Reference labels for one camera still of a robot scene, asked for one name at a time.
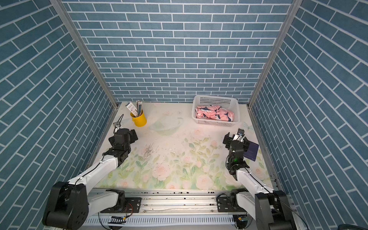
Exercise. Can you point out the white slotted cable duct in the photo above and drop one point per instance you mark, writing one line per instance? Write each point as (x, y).
(159, 220)

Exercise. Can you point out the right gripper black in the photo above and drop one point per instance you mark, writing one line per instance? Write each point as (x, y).
(230, 140)

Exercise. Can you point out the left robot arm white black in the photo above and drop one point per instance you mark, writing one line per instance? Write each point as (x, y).
(68, 205)

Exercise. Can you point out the yellow pen cup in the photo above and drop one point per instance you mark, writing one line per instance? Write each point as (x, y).
(139, 121)

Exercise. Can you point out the aluminium mounting rail frame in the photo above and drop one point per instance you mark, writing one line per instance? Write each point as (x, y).
(177, 201)

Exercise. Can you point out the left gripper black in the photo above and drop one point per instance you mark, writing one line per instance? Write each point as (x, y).
(132, 138)

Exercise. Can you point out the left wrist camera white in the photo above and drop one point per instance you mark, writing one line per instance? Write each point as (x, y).
(117, 126)

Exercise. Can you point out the dark blue booklet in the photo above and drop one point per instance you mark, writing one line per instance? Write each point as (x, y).
(251, 151)

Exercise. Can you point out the white paper card in cup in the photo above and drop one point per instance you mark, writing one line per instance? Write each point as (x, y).
(132, 108)

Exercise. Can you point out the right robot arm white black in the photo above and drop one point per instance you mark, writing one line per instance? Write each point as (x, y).
(269, 208)

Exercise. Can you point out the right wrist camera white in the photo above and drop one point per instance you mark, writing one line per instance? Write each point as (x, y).
(239, 136)

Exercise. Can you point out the floral table mat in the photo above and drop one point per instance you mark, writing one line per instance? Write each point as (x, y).
(175, 152)

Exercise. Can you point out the white plastic mesh basket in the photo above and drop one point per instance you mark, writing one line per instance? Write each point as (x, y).
(225, 102)

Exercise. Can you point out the pens in cup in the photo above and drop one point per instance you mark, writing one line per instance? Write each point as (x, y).
(139, 108)

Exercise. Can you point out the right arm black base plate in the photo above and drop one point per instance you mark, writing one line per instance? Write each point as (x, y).
(228, 203)

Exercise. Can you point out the pink shark print shorts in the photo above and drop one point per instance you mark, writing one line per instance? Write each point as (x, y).
(214, 112)

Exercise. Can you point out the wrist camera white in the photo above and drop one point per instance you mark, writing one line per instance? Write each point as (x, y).
(239, 136)
(117, 126)

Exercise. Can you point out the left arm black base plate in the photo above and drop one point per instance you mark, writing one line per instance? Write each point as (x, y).
(130, 205)

